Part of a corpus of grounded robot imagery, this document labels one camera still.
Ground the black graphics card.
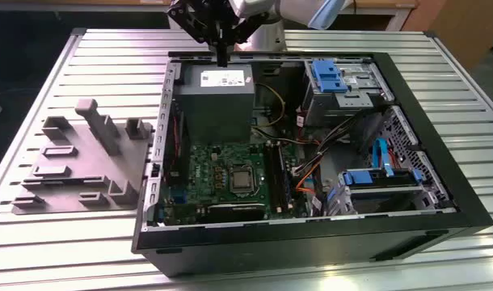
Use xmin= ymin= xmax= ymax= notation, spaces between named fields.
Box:
xmin=161 ymin=203 xmax=267 ymax=227

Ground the wooden cabinet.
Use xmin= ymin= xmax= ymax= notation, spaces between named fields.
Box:
xmin=403 ymin=0 xmax=493 ymax=73

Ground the green motherboard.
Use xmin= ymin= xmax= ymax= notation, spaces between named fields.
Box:
xmin=158 ymin=141 xmax=311 ymax=227

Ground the blue drive bracket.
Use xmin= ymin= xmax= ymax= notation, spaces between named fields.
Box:
xmin=311 ymin=60 xmax=350 ymax=95

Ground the black PC case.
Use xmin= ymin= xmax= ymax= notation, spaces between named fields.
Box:
xmin=130 ymin=51 xmax=493 ymax=278

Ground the black RAM slot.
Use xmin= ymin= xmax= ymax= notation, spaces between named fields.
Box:
xmin=263 ymin=142 xmax=282 ymax=213

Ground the black wire bundle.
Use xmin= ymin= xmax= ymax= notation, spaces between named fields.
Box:
xmin=293 ymin=107 xmax=393 ymax=178

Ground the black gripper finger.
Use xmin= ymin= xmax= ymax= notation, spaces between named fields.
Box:
xmin=166 ymin=0 xmax=223 ymax=67
xmin=222 ymin=17 xmax=258 ymax=67

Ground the orange wire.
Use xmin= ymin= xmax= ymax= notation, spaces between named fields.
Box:
xmin=294 ymin=165 xmax=323 ymax=193

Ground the yellow wire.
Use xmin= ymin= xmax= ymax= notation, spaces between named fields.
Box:
xmin=253 ymin=83 xmax=287 ymax=128

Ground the metal disk bay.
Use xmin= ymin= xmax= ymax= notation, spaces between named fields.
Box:
xmin=326 ymin=168 xmax=451 ymax=216

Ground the grey power supply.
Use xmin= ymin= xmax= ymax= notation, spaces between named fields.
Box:
xmin=171 ymin=62 xmax=257 ymax=143

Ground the wooden desk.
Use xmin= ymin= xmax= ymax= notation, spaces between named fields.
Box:
xmin=0 ymin=0 xmax=416 ymax=31

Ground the blue flat data wire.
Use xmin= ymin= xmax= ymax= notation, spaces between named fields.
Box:
xmin=370 ymin=138 xmax=395 ymax=178

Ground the metal drive cage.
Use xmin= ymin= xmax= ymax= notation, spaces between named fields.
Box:
xmin=302 ymin=59 xmax=395 ymax=127

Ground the red wire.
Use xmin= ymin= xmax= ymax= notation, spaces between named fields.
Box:
xmin=165 ymin=116 xmax=181 ymax=179

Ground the grey parts rack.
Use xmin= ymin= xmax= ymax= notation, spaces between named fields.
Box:
xmin=10 ymin=98 xmax=157 ymax=216

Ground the CPU socket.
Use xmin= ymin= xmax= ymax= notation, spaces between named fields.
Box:
xmin=227 ymin=163 xmax=258 ymax=196

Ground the hard disk in blue carrier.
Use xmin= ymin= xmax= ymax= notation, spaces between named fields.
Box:
xmin=338 ymin=168 xmax=424 ymax=187

